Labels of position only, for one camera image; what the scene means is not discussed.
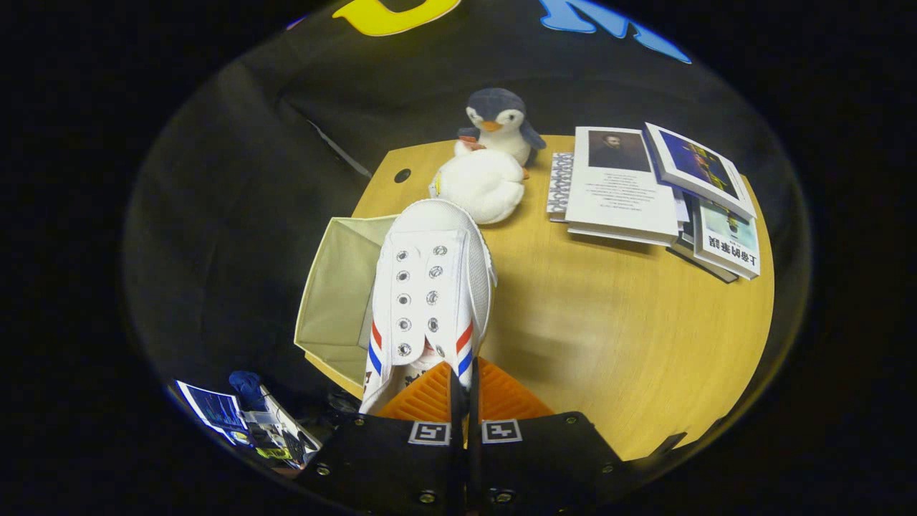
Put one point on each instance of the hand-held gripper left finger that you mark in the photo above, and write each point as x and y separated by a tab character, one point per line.
387	459

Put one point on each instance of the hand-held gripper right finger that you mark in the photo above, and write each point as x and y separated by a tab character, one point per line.
544	459

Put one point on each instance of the beige fabric storage box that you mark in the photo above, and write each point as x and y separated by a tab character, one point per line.
337	301

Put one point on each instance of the white striped canvas shoe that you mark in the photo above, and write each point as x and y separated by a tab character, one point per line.
430	287

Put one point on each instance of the cluttered electronic equipment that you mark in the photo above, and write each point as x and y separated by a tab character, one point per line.
283	433

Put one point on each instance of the blue rounded object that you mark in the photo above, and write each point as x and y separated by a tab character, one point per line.
247	387

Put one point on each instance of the computer screen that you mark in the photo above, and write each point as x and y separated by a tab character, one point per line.
213	408

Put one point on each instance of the dark book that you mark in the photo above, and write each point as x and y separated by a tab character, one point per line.
702	265

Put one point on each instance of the white portrait cover book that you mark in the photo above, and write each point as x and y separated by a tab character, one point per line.
620	201

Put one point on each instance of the patterned spiral notebook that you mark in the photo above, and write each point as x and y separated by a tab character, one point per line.
561	186

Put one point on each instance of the white duck plush toy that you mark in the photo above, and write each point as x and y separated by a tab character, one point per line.
480	186

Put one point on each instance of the pale green cover book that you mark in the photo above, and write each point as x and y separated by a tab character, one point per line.
727	244

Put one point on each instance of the blue picture cover book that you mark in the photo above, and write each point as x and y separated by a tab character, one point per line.
698	168

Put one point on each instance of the penguin plush toy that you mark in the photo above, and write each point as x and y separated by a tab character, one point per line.
498	118

